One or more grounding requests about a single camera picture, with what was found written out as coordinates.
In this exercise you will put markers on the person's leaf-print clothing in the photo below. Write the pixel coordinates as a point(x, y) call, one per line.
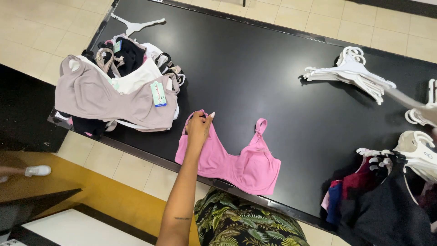
point(245, 222)

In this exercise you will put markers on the bunch of white hangers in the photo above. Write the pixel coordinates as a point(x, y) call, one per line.
point(414, 116)

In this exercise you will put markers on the blurred white hanger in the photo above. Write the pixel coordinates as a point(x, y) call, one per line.
point(404, 98)

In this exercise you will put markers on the beige bra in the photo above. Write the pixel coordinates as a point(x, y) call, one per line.
point(102, 56)

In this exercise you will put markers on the black garment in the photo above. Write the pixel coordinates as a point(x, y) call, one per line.
point(385, 211)

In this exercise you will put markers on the maroon garment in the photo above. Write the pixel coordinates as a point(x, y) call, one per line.
point(358, 179)

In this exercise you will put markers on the white bra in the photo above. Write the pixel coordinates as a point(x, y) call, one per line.
point(140, 77)

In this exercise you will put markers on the taupe bra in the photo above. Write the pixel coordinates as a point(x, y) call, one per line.
point(102, 99)

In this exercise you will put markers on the white bench top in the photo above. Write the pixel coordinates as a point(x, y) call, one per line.
point(78, 229)

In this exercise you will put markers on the stack of white hangers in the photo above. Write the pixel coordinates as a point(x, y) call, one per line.
point(351, 70)

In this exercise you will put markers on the large teal paper tag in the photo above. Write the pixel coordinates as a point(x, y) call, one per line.
point(158, 94)

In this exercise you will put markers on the person's left hand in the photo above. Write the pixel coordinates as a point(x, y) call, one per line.
point(198, 131)

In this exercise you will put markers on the pink bra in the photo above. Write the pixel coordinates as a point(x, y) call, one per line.
point(245, 167)

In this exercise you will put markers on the black bra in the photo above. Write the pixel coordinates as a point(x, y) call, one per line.
point(129, 54)

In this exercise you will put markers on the blue garment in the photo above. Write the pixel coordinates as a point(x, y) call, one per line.
point(334, 201)

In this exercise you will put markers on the white hangers in garments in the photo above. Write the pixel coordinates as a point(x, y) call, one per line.
point(414, 150)

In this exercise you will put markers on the black cabinet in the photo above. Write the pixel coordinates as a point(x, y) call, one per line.
point(27, 112)

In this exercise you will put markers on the single white plastic hanger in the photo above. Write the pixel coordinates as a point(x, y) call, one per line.
point(135, 26)

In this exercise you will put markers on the small teal paper tag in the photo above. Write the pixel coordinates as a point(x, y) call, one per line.
point(117, 46)

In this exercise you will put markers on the black clothes under bras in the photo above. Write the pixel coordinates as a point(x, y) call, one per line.
point(87, 124)

